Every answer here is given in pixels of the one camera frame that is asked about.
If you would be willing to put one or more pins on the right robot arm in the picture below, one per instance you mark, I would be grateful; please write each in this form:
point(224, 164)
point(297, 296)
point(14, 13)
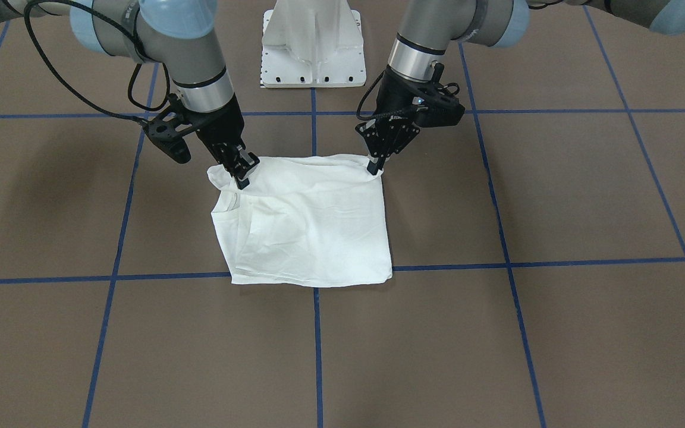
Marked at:
point(181, 36)

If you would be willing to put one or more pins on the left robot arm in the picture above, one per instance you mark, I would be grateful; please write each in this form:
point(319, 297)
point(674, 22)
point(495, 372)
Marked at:
point(429, 26)

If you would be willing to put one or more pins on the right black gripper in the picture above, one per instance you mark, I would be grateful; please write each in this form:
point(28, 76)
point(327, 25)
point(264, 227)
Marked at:
point(219, 126)

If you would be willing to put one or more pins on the white camera post with base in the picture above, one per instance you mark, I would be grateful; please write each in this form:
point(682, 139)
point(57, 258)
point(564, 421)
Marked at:
point(312, 45)

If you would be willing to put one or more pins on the white printed t-shirt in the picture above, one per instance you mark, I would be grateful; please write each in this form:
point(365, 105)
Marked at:
point(317, 222)

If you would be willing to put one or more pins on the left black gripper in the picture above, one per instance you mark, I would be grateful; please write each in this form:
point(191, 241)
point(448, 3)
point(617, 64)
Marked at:
point(391, 96)

